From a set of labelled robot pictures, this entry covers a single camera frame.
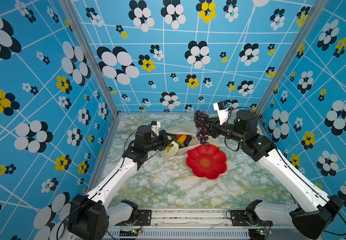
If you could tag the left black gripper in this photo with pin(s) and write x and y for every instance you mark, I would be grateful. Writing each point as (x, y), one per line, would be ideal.
(163, 136)

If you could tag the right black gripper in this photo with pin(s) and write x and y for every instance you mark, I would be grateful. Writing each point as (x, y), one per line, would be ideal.
(215, 127)

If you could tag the translucent cream plastic bag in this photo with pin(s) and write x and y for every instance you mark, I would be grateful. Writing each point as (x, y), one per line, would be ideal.
(186, 128)

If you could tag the green fruit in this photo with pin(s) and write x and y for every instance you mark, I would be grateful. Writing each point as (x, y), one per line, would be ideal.
(180, 139)

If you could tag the purple grape bunch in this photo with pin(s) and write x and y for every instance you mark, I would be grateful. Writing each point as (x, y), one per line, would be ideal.
(202, 127)

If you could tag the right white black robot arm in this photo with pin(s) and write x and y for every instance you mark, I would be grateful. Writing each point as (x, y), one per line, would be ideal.
(313, 211)

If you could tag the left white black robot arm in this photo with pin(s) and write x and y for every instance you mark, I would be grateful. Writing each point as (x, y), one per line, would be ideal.
(91, 215)

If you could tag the red flower-shaped plate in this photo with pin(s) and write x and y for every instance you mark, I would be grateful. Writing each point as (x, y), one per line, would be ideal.
(207, 162)

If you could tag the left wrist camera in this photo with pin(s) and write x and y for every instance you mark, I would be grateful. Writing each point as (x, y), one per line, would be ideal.
(155, 127)

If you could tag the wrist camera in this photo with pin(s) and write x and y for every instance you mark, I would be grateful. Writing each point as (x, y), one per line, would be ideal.
(155, 127)
(223, 109)

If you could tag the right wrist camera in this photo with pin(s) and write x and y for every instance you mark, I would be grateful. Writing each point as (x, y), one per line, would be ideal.
(223, 109)

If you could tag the right aluminium corner post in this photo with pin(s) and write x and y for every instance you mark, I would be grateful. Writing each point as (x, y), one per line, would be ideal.
(305, 29)

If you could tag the aluminium corner post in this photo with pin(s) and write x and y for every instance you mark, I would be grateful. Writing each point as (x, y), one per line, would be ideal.
(305, 29)
(84, 43)

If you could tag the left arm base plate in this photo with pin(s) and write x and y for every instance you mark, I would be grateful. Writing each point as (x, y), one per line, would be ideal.
(143, 218)

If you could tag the aluminium front rail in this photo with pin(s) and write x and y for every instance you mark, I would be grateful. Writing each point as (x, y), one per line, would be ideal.
(198, 224)

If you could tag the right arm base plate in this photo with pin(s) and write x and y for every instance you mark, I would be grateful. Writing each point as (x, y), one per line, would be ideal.
(239, 219)

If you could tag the left aluminium corner post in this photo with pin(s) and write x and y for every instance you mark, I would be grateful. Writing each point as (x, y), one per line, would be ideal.
(84, 43)

